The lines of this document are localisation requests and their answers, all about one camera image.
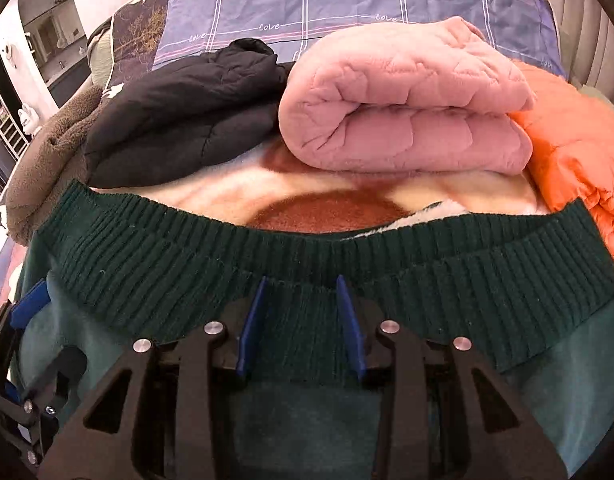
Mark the orange puffer jacket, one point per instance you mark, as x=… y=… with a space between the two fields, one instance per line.
x=577 y=160

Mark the black puffer jacket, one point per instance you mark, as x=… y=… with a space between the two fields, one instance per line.
x=177 y=110

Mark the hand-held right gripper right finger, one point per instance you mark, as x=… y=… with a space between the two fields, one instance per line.
x=351 y=330

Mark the cream and brown printed blanket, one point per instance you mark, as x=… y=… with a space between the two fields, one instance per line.
x=327 y=210

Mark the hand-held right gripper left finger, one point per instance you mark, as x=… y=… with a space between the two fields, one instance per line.
x=249 y=330

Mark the green pillow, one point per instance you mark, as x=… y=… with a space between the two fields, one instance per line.
x=607 y=97
x=99 y=55

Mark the dark floral cloth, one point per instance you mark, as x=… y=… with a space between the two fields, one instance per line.
x=137 y=30

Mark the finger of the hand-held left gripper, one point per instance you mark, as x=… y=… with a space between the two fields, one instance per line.
x=57 y=375
x=29 y=304

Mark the olive brown fleece garment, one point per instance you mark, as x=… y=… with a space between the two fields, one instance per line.
x=47 y=160

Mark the pink quilted jacket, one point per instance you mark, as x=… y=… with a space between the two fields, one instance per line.
x=387 y=110

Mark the dark green knit sweater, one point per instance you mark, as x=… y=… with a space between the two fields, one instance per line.
x=312 y=260

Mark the white figurine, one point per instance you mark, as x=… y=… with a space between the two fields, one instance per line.
x=27 y=117

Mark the white cubby shelf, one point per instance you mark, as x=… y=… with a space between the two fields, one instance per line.
x=12 y=135

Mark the beige curtain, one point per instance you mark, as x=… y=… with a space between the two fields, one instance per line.
x=587 y=20

